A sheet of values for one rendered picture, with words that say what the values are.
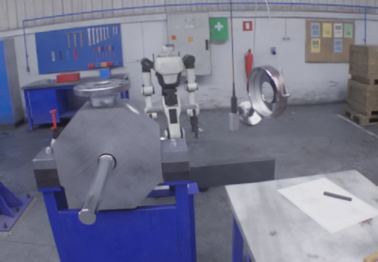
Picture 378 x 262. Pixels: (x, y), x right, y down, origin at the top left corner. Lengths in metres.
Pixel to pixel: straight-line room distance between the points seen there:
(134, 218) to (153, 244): 0.18
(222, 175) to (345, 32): 6.03
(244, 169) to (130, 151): 0.78
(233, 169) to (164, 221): 0.56
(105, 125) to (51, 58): 5.64
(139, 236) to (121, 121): 0.60
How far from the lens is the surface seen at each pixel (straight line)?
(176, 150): 1.50
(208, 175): 1.96
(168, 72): 3.26
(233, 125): 2.41
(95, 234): 1.73
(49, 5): 7.11
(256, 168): 2.01
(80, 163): 1.53
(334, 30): 7.47
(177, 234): 1.70
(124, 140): 1.46
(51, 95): 6.39
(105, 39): 6.70
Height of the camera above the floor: 1.63
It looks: 15 degrees down
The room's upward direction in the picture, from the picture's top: 3 degrees counter-clockwise
